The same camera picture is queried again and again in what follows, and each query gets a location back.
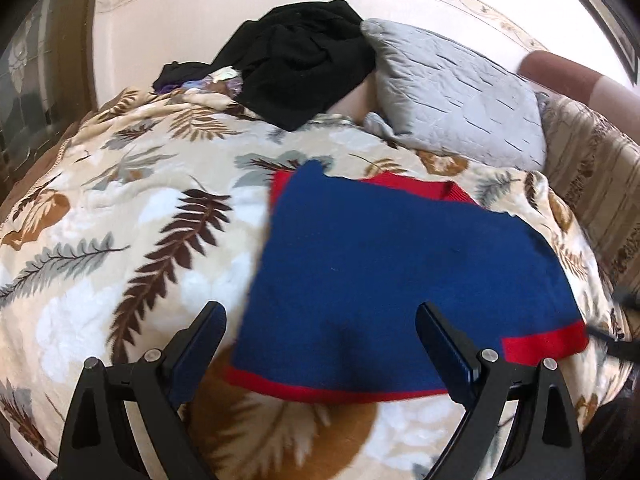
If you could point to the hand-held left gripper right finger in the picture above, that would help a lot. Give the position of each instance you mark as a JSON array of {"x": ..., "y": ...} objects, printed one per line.
[{"x": 445, "y": 345}]

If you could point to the peach pillow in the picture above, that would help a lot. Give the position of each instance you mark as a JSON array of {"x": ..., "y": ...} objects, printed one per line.
[{"x": 355, "y": 102}]

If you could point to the grey quilted pillow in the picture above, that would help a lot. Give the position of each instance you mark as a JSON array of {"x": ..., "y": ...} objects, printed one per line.
[{"x": 450, "y": 90}]

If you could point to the wooden door with glass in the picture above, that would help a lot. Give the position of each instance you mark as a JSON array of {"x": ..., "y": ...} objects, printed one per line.
[{"x": 30, "y": 85}]

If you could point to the red and blue sweater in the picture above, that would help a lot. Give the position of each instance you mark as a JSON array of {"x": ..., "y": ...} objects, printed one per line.
[{"x": 400, "y": 270}]

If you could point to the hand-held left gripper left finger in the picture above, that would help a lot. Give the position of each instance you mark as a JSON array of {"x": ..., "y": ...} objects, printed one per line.
[{"x": 200, "y": 345}]

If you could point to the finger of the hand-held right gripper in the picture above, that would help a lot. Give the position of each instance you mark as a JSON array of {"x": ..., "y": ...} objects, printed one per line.
[
  {"x": 627, "y": 297},
  {"x": 615, "y": 344}
]

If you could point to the dark window frame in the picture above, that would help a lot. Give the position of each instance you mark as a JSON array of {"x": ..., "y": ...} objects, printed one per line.
[{"x": 595, "y": 10}]

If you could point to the striped beige cushion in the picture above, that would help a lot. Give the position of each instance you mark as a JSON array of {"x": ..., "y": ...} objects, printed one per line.
[{"x": 595, "y": 170}]

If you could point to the brown sofa backrest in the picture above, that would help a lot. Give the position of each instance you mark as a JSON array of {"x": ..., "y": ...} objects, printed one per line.
[{"x": 550, "y": 67}]

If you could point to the black garment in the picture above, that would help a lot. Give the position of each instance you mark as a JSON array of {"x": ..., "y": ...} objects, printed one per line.
[{"x": 300, "y": 60}]

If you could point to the leaf-print blanket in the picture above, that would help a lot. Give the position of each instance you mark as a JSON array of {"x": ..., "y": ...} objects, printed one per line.
[{"x": 125, "y": 210}]

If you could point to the purple patterned cloth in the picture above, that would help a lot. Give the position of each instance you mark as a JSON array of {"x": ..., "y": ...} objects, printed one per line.
[{"x": 215, "y": 82}]

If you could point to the small dark cloth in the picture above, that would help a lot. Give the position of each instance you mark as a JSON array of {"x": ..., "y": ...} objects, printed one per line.
[{"x": 180, "y": 75}]

